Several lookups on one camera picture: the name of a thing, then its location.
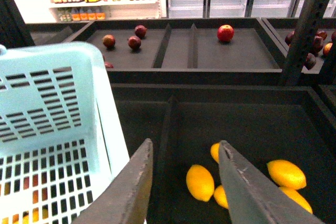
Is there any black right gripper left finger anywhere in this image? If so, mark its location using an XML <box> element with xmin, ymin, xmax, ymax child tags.
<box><xmin>73</xmin><ymin>138</ymin><xmax>153</xmax><ymax>223</ymax></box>

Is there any black perforated shelf post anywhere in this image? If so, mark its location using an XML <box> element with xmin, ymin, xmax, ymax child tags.
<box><xmin>279</xmin><ymin>0</ymin><xmax>329</xmax><ymax>86</ymax></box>

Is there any red apple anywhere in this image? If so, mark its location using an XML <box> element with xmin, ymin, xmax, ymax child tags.
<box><xmin>217</xmin><ymin>24</ymin><xmax>234</xmax><ymax>42</ymax></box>

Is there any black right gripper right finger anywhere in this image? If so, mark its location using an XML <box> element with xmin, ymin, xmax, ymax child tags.
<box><xmin>218</xmin><ymin>141</ymin><xmax>323</xmax><ymax>223</ymax></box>

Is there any dark red fruit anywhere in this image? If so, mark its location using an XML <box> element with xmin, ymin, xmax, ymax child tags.
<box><xmin>134</xmin><ymin>25</ymin><xmax>147</xmax><ymax>39</ymax></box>
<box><xmin>128</xmin><ymin>36</ymin><xmax>141</xmax><ymax>50</ymax></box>

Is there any yellow lemon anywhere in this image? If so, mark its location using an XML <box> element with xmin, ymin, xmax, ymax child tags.
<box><xmin>213</xmin><ymin>185</ymin><xmax>229</xmax><ymax>209</ymax></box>
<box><xmin>279</xmin><ymin>186</ymin><xmax>313</xmax><ymax>214</ymax></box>
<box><xmin>210</xmin><ymin>143</ymin><xmax>219</xmax><ymax>163</ymax></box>
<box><xmin>186</xmin><ymin>164</ymin><xmax>215</xmax><ymax>202</ymax></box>
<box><xmin>267</xmin><ymin>159</ymin><xmax>307</xmax><ymax>190</ymax></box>

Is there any red brown fruit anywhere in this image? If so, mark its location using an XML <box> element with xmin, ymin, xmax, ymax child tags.
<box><xmin>102</xmin><ymin>35</ymin><xmax>116</xmax><ymax>49</ymax></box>

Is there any light blue plastic basket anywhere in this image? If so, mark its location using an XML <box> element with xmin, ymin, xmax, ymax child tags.
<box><xmin>1</xmin><ymin>42</ymin><xmax>129</xmax><ymax>223</ymax></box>

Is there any black lemon tray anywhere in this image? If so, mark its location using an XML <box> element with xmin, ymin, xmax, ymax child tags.
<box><xmin>111</xmin><ymin>84</ymin><xmax>335</xmax><ymax>223</ymax></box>

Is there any dark purple fruit pile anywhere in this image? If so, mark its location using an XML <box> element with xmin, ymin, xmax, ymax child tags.
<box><xmin>285</xmin><ymin>30</ymin><xmax>334</xmax><ymax>73</ymax></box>

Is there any black upper fruit tray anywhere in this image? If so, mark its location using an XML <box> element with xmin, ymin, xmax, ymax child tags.
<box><xmin>68</xmin><ymin>18</ymin><xmax>286</xmax><ymax>85</ymax></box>

